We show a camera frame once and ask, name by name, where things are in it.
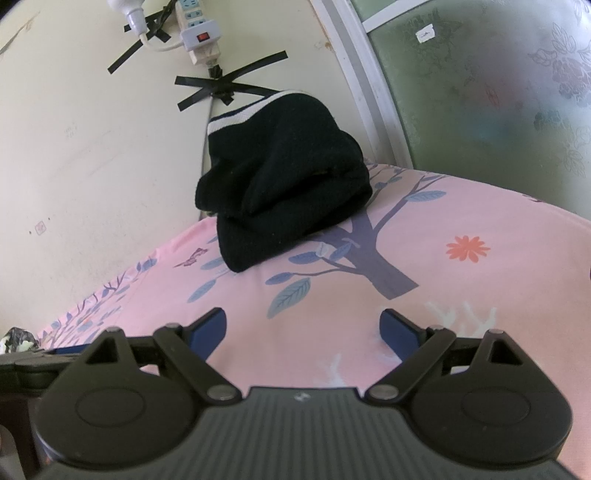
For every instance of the clear wall hook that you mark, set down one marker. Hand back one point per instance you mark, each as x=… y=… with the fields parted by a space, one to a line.
x=40 y=227

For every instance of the pink tree-print bedsheet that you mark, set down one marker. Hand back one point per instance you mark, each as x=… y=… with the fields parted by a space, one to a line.
x=438 y=286

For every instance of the white power strip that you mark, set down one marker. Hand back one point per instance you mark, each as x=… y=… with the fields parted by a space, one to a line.
x=196 y=32

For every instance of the dark cloth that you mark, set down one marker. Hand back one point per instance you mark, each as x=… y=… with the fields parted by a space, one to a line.
x=277 y=230

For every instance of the black white-striped knit garment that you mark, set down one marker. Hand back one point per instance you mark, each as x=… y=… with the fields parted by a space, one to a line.
x=286 y=138

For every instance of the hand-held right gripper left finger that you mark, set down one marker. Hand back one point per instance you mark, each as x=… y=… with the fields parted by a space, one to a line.
x=207 y=333

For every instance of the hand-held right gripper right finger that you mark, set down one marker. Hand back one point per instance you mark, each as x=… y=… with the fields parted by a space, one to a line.
x=398 y=333

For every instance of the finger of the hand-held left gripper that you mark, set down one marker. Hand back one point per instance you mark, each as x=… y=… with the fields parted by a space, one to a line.
x=27 y=374

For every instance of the white window frame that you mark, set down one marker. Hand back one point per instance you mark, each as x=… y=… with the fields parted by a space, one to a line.
x=360 y=83

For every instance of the frosted glass pane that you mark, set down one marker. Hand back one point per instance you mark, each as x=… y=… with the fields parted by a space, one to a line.
x=485 y=92

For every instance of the white label sticker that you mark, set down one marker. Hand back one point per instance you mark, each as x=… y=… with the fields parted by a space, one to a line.
x=425 y=33

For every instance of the white plug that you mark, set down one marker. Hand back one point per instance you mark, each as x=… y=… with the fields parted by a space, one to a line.
x=131 y=11

